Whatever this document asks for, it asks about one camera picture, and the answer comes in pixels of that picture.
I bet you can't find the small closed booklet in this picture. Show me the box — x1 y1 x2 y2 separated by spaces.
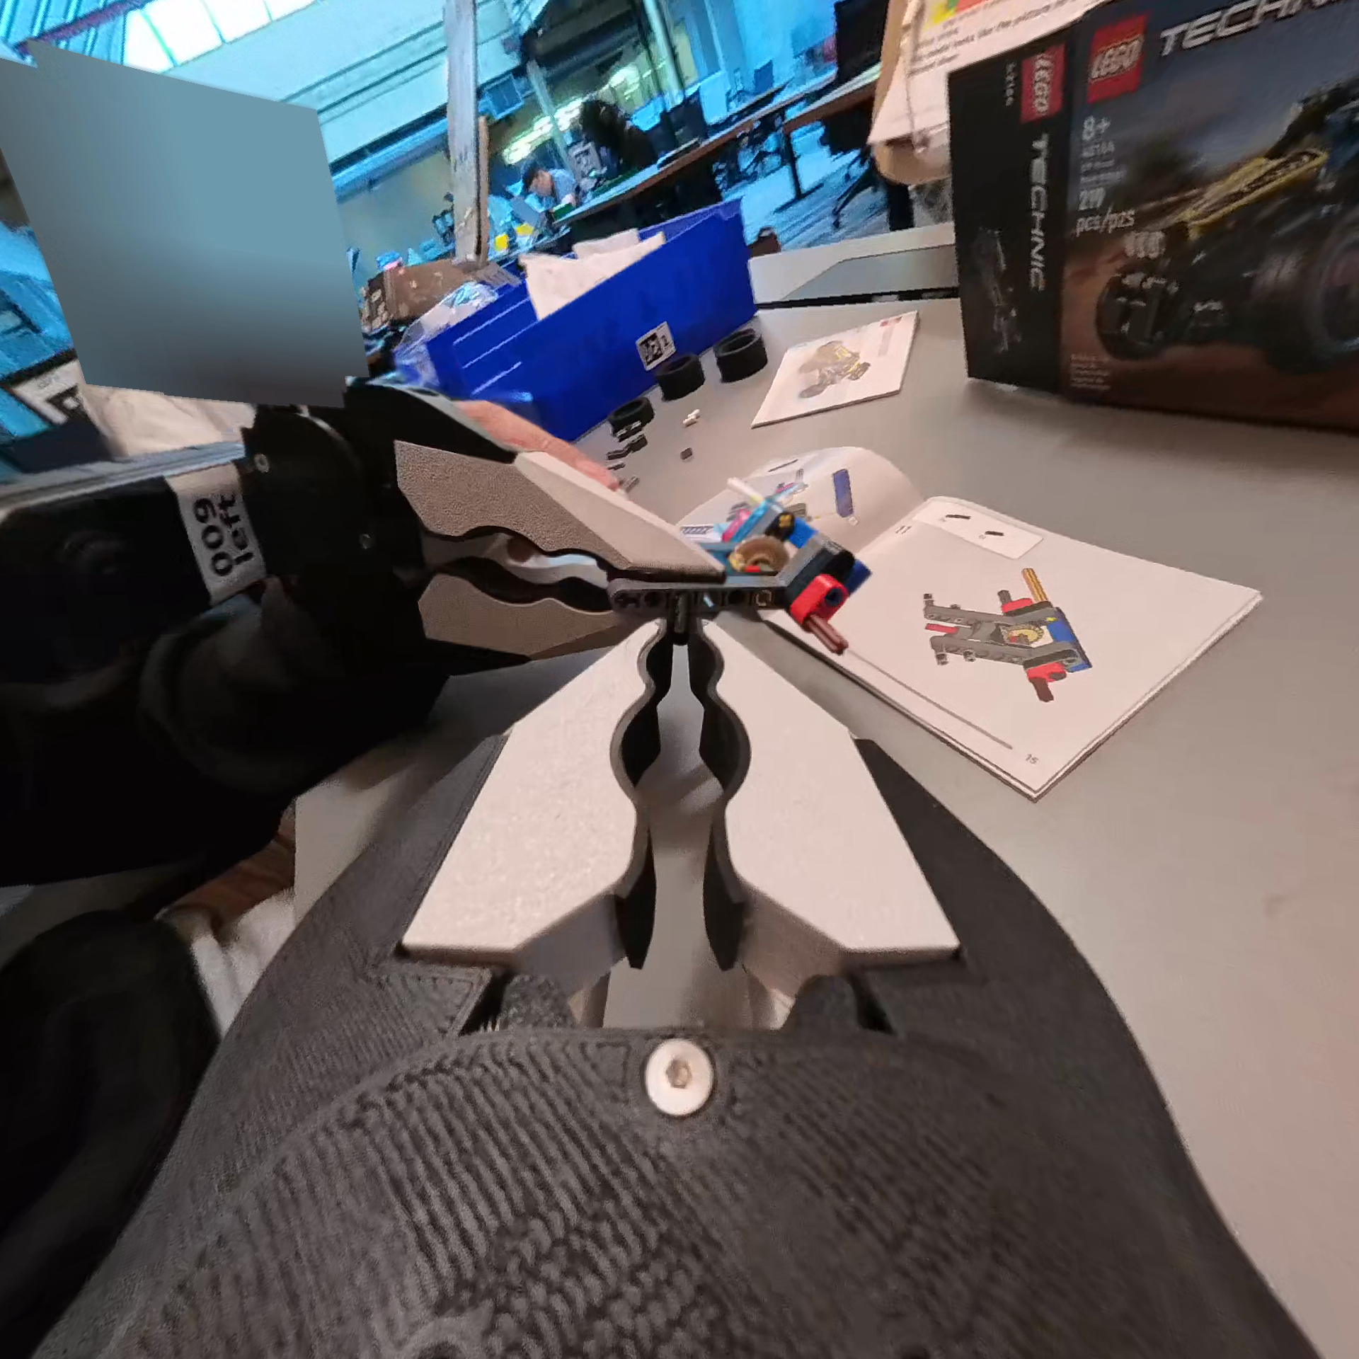
751 309 919 430

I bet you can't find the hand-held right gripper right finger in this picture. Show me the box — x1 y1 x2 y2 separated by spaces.
689 624 957 1002

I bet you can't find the person's left hand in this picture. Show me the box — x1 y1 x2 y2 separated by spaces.
453 396 626 495

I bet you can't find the clear plastic bag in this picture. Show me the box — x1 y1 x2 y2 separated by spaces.
364 259 527 355

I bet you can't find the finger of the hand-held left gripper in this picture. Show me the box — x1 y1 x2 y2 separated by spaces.
416 533 664 670
397 439 730 582

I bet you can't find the instruction poster on cardboard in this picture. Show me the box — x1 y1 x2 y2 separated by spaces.
872 0 1113 192

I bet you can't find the small lego assembly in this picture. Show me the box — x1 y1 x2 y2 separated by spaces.
610 480 875 653

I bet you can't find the open instruction booklet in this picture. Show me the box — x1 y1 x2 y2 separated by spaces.
679 445 1267 800

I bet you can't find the white upright board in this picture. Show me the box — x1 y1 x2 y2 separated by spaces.
445 0 496 260

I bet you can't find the white paper sheet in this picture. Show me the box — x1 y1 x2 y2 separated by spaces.
518 228 667 319

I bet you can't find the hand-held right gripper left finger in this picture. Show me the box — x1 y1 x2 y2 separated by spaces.
403 624 683 1002

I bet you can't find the blue plastic bin with tag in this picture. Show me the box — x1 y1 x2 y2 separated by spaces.
397 196 757 439

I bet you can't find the brown wooden pole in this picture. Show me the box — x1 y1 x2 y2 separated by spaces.
160 837 295 912

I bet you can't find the person's left forearm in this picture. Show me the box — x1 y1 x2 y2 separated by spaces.
0 586 448 888

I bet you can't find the toy car set box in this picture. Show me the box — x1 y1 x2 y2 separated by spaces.
949 0 1359 437

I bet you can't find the person's body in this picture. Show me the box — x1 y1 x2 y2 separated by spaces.
0 911 216 1324

